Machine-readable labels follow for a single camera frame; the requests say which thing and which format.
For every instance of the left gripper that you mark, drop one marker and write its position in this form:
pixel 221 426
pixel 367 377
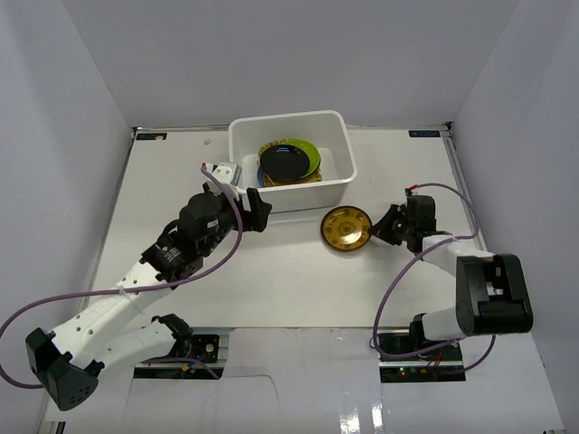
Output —
pixel 244 211

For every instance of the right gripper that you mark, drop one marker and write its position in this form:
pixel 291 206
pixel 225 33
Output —
pixel 382 230

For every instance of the blue plate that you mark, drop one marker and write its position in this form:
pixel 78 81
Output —
pixel 261 177

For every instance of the yellow patterned plate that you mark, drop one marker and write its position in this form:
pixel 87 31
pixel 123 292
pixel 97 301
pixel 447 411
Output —
pixel 346 228

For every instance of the black glossy bowl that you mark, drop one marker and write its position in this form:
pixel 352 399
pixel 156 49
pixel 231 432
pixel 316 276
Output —
pixel 284 163

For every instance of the fan-shaped bamboo woven tray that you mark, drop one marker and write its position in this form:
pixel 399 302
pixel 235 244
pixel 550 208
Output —
pixel 315 177

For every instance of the lime green plate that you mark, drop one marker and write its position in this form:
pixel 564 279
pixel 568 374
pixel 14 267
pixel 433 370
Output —
pixel 311 151

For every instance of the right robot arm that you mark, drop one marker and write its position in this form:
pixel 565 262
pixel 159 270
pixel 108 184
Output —
pixel 491 295

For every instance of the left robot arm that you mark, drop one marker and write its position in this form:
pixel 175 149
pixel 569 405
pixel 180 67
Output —
pixel 68 360

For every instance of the white plastic bin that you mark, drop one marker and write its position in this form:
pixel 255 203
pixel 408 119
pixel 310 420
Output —
pixel 325 129

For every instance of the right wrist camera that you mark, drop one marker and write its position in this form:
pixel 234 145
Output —
pixel 409 191

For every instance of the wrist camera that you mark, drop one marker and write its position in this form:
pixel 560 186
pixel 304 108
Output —
pixel 223 177
pixel 409 191

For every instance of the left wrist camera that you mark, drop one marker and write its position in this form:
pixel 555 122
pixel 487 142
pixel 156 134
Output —
pixel 223 177

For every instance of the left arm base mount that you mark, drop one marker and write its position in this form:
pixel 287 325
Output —
pixel 208 349

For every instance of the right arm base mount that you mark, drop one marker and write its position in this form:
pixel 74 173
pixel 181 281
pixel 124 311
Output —
pixel 442 365

